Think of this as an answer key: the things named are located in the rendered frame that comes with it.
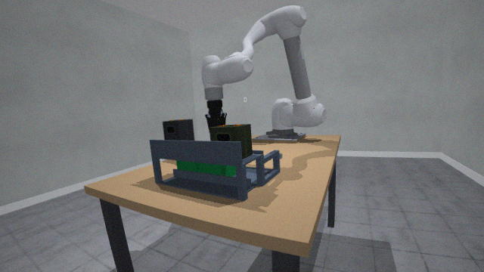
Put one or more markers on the dark blue metal shelf rack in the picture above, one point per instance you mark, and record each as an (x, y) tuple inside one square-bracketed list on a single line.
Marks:
[(217, 153)]

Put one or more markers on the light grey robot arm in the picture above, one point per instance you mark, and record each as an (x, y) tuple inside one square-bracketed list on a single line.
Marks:
[(304, 110)]

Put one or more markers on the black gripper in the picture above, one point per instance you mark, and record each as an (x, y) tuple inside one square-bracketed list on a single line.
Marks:
[(215, 106)]

